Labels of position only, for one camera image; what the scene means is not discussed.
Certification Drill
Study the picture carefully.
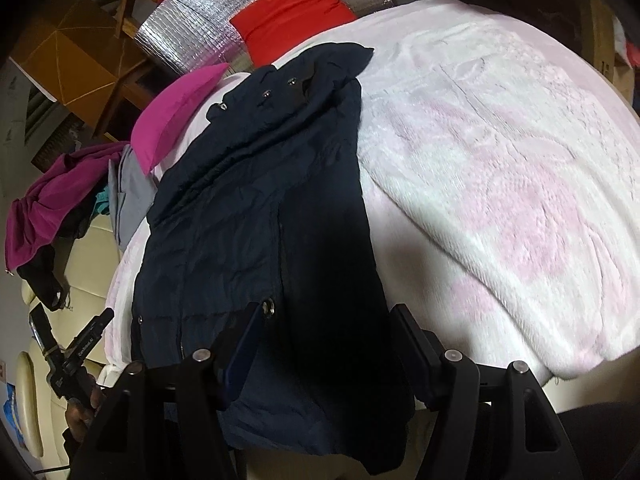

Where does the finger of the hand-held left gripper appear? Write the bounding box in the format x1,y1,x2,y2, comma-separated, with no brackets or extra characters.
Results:
65,308,116,361
29,307,55,358

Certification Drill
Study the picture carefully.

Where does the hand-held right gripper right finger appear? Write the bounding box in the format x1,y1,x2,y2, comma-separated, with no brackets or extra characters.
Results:
387,302,571,480

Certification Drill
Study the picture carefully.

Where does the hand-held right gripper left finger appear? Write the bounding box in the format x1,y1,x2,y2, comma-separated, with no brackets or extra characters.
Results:
70,302,273,480

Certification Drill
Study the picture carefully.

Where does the navy padded jacket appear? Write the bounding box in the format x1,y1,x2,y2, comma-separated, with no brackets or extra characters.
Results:
131,42,416,476

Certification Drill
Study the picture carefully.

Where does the person's left hand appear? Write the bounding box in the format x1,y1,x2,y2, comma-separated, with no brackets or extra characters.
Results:
65,400,98,441

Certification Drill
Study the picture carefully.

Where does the black cloth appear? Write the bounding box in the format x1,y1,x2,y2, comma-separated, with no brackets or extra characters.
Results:
15,200,96,311

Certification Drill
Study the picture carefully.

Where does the beige leather sofa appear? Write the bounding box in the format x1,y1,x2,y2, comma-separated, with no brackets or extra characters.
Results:
12,210,123,466

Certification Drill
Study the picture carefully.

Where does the magenta cloth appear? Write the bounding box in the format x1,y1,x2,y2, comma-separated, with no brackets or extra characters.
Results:
5,141,128,273

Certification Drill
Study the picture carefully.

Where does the grey garment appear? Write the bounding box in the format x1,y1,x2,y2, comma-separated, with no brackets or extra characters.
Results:
107,144,158,253

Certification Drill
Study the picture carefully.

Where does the white pink fleece blanket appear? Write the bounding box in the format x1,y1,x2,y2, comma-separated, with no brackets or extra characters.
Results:
97,0,640,391

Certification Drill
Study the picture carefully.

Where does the magenta pillow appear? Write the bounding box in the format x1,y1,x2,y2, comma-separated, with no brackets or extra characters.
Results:
131,62,231,176

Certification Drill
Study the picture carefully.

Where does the wooden side cabinet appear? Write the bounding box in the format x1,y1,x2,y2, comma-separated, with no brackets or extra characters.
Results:
97,52,163,143

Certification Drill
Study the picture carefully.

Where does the orange angular column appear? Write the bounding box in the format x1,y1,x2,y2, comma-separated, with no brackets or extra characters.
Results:
7,0,153,128

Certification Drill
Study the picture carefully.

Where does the silver foil insulation board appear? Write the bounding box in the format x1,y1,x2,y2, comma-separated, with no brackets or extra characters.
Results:
132,0,396,78

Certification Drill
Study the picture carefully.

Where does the orange-red pillow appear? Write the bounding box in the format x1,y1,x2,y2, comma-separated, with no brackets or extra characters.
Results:
230,0,357,68

